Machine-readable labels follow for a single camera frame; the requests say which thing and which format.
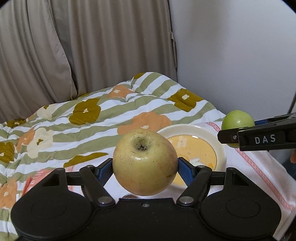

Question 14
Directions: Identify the large yellow apple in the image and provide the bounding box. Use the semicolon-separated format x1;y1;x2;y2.
112;128;178;196

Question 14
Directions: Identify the small green apple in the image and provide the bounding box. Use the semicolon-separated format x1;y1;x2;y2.
221;110;255;148

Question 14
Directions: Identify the striped floral quilt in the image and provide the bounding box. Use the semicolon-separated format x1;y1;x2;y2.
1;72;224;240

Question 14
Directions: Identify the beige curtain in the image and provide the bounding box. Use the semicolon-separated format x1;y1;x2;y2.
1;1;177;122

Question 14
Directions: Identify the cream bowl with yellow print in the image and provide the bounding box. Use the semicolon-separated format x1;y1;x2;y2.
157;123;226;187

